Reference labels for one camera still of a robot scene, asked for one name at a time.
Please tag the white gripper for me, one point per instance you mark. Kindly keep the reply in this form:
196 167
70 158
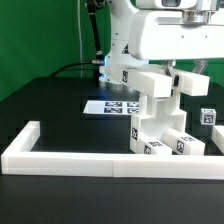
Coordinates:
161 35

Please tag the white chair back part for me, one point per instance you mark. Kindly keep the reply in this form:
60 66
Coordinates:
151 80

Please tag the white chair seat part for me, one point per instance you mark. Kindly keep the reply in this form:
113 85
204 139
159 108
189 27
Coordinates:
154 117

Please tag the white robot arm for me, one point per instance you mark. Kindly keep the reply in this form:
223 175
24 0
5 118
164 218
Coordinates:
121 14

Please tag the white tag sheet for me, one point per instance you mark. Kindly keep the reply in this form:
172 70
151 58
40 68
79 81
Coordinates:
99 107

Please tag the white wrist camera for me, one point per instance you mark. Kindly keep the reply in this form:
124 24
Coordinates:
165 4

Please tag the white U-shaped fence frame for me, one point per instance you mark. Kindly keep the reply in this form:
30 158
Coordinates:
19 158

